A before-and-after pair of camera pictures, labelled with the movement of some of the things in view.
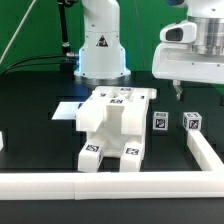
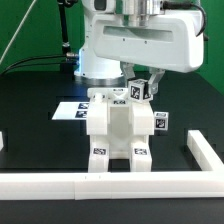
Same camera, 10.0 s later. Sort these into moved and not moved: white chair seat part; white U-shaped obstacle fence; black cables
Moved: white chair seat part
Not moved: black cables; white U-shaped obstacle fence
